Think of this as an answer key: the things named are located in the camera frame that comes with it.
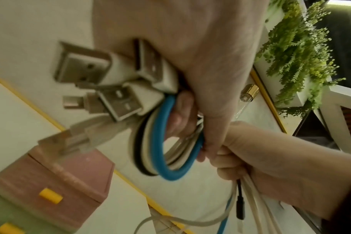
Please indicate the golden frame strip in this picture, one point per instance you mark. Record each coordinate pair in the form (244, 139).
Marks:
(268, 98)

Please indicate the person's left hand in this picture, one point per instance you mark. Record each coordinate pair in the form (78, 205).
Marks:
(198, 34)

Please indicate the pink drawer box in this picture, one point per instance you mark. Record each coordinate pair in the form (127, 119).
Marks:
(62, 178)

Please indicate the person's right hand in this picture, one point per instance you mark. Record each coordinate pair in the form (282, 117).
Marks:
(285, 164)

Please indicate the glass wall lamp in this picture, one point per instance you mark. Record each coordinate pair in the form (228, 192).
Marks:
(249, 90)

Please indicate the green plant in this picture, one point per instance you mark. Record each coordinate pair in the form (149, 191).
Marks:
(297, 50)

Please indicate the white furniture frame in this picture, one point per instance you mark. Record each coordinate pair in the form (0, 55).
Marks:
(334, 114)

